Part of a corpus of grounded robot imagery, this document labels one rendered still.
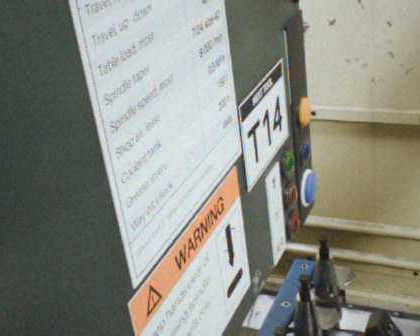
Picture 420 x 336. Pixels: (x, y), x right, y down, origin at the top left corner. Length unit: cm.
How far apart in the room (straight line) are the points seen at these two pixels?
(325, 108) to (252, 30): 91
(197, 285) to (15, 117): 21
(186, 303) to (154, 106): 13
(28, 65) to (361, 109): 114
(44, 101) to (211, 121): 17
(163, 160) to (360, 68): 101
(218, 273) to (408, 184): 102
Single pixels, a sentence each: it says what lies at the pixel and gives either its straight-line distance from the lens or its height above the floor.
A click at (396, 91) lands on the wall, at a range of 136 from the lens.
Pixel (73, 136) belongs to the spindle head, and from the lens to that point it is 31.
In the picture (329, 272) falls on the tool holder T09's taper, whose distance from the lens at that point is 110.
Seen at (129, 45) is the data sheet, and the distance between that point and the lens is 34.
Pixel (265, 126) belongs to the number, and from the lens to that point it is 53.
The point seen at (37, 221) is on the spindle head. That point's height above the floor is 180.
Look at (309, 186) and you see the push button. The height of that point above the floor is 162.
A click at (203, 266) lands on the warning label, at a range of 45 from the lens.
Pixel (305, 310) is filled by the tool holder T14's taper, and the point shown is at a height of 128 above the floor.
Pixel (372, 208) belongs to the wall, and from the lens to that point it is 151.
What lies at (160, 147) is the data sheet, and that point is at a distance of 38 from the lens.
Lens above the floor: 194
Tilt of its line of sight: 28 degrees down
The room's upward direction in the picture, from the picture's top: 8 degrees counter-clockwise
